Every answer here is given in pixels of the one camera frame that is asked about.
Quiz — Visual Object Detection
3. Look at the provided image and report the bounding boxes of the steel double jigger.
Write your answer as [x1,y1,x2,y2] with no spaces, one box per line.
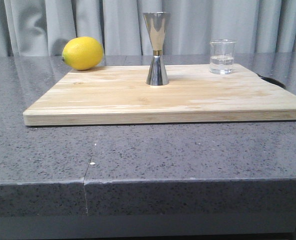
[143,12,170,86]

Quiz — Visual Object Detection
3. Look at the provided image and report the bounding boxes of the small glass beaker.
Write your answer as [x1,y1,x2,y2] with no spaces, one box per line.
[210,39,237,75]

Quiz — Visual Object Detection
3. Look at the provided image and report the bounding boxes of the grey curtain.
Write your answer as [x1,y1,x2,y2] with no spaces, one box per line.
[0,0,296,57]

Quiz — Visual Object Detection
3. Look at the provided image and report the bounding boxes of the yellow lemon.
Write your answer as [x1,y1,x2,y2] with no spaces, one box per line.
[62,36,104,71]

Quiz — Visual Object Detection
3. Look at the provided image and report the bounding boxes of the wooden cutting board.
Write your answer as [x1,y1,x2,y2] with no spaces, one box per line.
[23,64,296,126]

